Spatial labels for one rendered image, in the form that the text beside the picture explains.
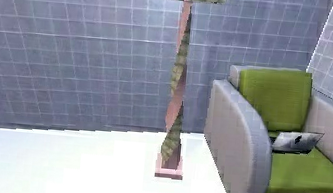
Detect pink twisted floor lamp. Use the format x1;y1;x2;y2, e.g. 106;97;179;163
135;0;227;184

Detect silver laptop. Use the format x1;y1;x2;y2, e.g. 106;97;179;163
270;128;326;157

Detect grey armchair with green cushions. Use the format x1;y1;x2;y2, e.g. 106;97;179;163
198;61;333;193

